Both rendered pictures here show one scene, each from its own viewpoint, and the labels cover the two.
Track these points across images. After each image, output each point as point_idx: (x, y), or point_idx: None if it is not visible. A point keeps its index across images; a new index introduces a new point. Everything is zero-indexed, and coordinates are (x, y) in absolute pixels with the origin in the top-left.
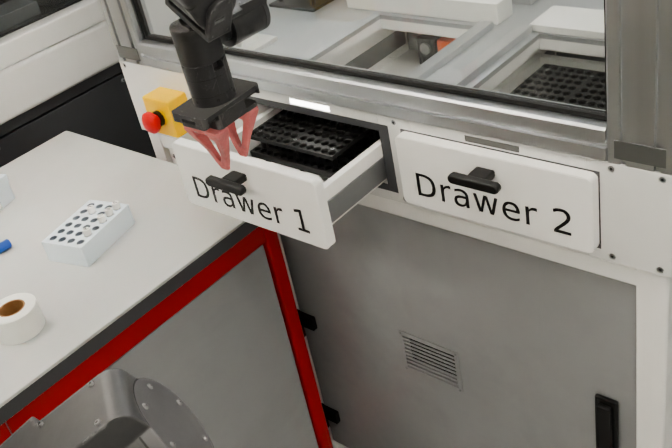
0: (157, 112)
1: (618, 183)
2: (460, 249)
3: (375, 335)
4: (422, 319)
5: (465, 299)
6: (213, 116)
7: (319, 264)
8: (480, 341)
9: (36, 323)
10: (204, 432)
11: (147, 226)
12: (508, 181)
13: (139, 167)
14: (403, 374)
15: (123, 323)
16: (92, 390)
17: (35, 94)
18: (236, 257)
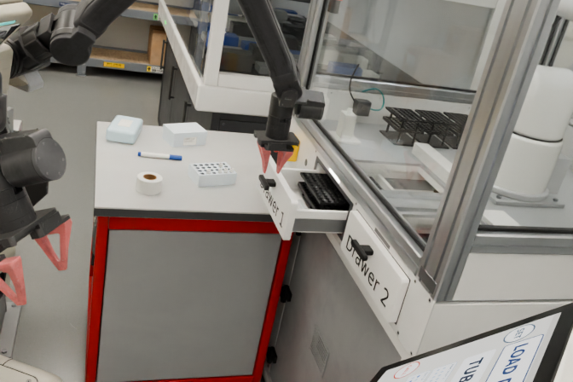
0: None
1: (414, 291)
2: (353, 292)
3: (307, 321)
4: (326, 323)
5: (344, 322)
6: (266, 141)
7: (305, 265)
8: (339, 351)
9: (153, 190)
10: (61, 173)
11: (238, 188)
12: (376, 261)
13: None
14: (307, 351)
15: (186, 216)
16: (36, 130)
17: (255, 110)
18: (263, 228)
